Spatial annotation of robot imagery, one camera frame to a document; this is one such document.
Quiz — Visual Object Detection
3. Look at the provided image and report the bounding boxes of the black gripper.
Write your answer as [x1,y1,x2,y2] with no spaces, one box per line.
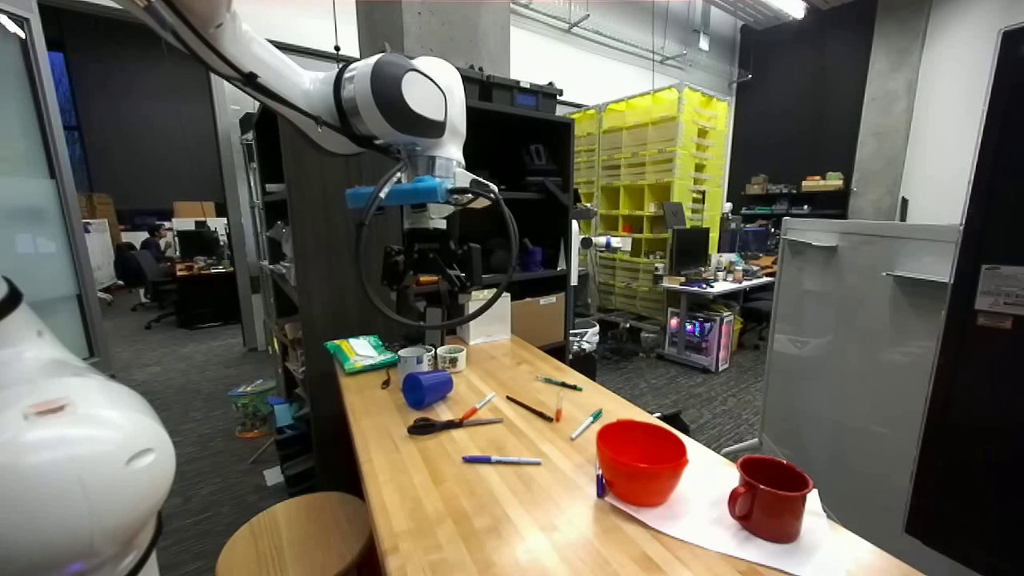
[379,225,487,345]

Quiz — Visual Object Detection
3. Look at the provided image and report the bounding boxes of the blue plastic cup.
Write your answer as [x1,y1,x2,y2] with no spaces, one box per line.
[401,368,457,412]

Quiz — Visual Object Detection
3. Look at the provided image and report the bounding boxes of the green sponge pack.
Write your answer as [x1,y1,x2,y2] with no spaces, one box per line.
[322,333,401,376]

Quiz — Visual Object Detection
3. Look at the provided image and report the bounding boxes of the orange capped white marker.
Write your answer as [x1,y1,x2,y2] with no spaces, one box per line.
[455,391,498,426]

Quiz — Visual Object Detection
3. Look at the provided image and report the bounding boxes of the cardboard box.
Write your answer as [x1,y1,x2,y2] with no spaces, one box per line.
[507,290,569,352]

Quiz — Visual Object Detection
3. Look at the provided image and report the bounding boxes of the black shelf unit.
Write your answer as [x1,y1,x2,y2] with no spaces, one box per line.
[236,68,578,491]

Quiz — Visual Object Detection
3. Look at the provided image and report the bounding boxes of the black marker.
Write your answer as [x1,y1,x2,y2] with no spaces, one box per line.
[501,394,559,426]

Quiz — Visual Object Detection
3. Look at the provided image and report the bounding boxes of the black trash bin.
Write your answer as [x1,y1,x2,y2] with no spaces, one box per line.
[567,315,604,376]

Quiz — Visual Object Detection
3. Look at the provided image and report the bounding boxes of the blue marker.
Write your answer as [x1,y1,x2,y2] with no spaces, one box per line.
[462,451,543,470]

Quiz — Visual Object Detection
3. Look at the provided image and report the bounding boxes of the green capped white marker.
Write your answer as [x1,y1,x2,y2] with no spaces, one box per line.
[567,407,607,445]

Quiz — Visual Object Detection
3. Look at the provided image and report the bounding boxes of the clear bin with green items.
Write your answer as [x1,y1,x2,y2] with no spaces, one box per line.
[223,376,280,445]

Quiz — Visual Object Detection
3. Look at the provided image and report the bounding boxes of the black office desk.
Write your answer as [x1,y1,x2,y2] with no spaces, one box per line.
[172,259,244,330]

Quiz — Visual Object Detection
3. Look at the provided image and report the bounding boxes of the round wooden stool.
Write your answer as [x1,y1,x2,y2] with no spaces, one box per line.
[211,488,377,576]

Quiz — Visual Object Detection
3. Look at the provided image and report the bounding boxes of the red bowl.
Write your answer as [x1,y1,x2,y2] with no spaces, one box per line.
[592,416,691,508]

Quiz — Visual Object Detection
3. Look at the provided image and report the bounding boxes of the computer monitor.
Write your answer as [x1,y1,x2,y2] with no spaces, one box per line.
[664,225,714,278]

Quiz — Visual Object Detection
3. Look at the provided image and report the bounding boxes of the lit computer case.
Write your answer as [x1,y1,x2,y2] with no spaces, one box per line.
[661,302,738,376]

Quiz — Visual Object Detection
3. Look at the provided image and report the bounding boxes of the yellow storage rack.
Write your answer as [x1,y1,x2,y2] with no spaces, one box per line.
[569,85,737,324]

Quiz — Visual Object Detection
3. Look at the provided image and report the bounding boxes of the white work desk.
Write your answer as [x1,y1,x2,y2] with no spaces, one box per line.
[658,270,777,301]

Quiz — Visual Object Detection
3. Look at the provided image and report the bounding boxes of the black office chair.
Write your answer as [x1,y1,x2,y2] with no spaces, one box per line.
[112,240,179,333]

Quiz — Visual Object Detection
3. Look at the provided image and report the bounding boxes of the white paper sheet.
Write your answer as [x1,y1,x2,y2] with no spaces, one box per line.
[602,445,908,576]

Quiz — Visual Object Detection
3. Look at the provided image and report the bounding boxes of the red mug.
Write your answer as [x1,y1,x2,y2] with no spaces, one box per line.
[725,453,815,546]

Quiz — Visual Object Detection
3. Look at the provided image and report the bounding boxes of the frosted glass door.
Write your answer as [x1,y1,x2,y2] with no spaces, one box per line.
[0,3,108,364]

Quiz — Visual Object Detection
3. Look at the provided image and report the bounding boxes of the grey metal cabinet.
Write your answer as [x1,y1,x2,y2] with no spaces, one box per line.
[758,216,965,546]

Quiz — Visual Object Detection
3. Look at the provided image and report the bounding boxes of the black handled tool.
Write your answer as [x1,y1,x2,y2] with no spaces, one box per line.
[403,412,505,437]

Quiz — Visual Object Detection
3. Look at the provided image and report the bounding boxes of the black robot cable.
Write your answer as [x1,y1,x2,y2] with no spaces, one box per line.
[138,0,524,333]

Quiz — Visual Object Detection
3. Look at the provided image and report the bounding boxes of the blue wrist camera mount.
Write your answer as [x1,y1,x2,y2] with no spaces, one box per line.
[341,173,455,210]

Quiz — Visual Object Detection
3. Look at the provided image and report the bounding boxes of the white paper wall sign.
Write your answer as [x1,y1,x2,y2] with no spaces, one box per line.
[974,262,1024,318]

